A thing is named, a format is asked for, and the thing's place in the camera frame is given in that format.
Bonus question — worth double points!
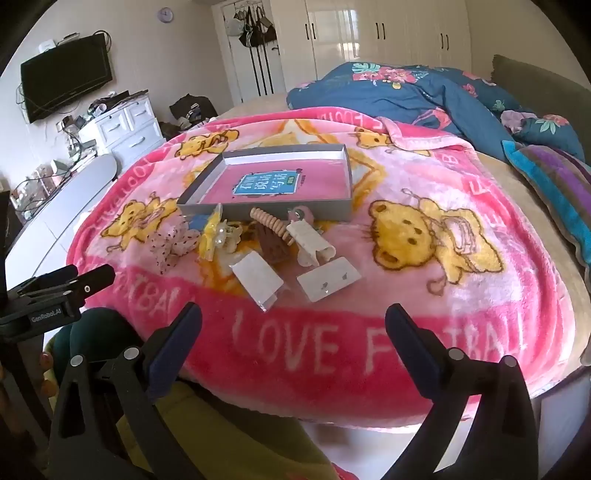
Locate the white drawer cabinet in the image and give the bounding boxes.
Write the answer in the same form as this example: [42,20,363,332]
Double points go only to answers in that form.
[78,95,164,169]

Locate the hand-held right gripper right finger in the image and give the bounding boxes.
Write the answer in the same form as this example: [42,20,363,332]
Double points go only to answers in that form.
[383,303,541,480]

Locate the black television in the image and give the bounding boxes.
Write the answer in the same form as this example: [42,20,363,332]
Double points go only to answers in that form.
[20,33,115,124]

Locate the pink printed bear blanket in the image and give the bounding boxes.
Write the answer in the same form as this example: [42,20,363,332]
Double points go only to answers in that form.
[67,105,575,432]

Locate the white tissue packet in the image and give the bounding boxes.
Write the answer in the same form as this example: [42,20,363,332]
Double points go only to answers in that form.
[230,251,284,315]

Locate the white wardrobe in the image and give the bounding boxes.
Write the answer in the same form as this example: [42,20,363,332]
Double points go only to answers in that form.
[305,0,472,79]

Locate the clear claw hair clip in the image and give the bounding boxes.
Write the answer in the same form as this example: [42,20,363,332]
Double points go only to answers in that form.
[215,220,244,253]

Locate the peach spiral hair tie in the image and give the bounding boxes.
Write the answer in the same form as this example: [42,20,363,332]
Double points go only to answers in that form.
[250,208,296,245]

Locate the striped pillow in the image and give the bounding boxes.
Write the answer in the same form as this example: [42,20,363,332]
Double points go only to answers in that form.
[502,141,591,278]

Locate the white door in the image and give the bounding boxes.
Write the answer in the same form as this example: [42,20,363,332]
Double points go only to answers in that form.
[212,0,288,104]

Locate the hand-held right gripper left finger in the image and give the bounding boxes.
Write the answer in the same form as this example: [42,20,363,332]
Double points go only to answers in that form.
[46,302,204,480]

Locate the brown hair clip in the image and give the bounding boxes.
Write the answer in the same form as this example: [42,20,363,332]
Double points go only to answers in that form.
[256,226,290,265]

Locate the blue floral quilt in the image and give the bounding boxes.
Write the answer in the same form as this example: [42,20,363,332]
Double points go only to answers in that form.
[286,61,587,162]

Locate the beige bed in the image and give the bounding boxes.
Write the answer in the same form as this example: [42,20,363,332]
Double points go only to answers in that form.
[217,90,591,324]

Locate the person's yellow pants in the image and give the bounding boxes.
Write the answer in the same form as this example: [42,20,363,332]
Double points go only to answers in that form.
[115,383,342,480]

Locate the black bag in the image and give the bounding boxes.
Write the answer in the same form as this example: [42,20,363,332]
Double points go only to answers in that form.
[169,93,219,132]

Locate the white earring card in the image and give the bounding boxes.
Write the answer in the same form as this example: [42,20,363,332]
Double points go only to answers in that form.
[297,258,362,303]

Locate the white claw hair clip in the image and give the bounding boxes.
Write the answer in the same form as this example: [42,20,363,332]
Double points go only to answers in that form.
[285,220,336,268]

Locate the hanging bags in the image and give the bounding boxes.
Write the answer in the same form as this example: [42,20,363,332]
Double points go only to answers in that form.
[226,4,278,49]

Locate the sheer polka-dot hair bow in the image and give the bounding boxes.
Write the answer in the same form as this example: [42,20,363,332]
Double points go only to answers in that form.
[147,220,204,276]

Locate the person's left hand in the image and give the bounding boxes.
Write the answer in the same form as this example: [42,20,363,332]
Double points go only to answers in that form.
[37,350,60,393]

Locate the person's green top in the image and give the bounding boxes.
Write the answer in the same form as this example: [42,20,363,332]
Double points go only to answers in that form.
[46,307,139,370]

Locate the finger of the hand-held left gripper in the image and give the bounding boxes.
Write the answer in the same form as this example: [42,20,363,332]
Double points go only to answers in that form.
[54,264,116,308]
[6,264,78,302]

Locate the yellow hair clip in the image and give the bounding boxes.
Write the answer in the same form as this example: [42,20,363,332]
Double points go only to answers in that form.
[189,205,227,261]

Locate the small pink hair clip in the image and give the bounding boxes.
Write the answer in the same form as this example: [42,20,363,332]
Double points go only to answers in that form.
[286,206,317,227]

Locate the white oval table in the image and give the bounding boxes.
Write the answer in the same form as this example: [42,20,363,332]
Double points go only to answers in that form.
[9,154,118,278]

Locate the green upholstered headboard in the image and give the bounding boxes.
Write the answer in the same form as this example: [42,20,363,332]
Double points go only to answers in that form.
[489,54,591,162]

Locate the pink cardboard box lid tray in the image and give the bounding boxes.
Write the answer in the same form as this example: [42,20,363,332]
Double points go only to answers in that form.
[177,144,354,222]

